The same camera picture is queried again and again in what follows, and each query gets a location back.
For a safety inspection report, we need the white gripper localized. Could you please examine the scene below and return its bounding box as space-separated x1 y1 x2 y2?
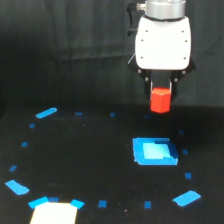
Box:
128 16 196 101

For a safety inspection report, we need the red hexagonal block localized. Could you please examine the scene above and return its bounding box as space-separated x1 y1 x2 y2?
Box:
150 87 171 113

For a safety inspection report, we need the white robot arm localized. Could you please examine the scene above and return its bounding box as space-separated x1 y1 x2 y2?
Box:
127 0 196 100

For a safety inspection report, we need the small blue tape top right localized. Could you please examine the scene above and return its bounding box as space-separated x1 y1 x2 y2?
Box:
143 115 151 119

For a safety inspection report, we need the blue tape square target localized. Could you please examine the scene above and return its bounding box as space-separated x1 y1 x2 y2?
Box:
133 138 178 166

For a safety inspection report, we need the small blue tape right middle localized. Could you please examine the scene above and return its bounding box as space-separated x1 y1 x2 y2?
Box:
182 149 188 155

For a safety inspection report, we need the small blue tape top left-centre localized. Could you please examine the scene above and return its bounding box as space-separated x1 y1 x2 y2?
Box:
75 112 82 116

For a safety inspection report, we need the small blue tape right lower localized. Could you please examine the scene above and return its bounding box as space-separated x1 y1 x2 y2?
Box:
185 173 192 179

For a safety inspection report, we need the long blue tape top-left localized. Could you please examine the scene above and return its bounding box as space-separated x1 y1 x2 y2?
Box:
35 108 57 119

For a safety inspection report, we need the large blue tape bottom-right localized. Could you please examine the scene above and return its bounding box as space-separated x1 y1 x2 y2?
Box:
173 190 201 207

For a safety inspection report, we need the small blue tape bottom right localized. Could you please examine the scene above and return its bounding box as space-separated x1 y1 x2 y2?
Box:
144 201 151 209

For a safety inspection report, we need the small blue tape bottom centre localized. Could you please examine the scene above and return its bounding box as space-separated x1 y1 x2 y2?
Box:
98 200 107 208

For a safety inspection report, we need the blue tape beside paper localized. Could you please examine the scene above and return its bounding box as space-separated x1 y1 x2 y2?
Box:
71 199 84 209

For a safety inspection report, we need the small blue tape left middle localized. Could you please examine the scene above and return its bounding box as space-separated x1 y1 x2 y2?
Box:
21 142 28 147

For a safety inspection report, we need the small blue tape left lower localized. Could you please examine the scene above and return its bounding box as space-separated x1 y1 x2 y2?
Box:
9 165 17 172

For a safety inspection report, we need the white paper sheet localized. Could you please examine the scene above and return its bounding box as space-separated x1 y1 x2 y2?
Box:
30 202 78 224

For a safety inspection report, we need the blue tape strip bottom-left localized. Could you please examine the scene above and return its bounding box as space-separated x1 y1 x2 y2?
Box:
28 196 49 209

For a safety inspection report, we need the large blue tape left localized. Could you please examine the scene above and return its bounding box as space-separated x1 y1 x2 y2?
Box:
5 180 29 195

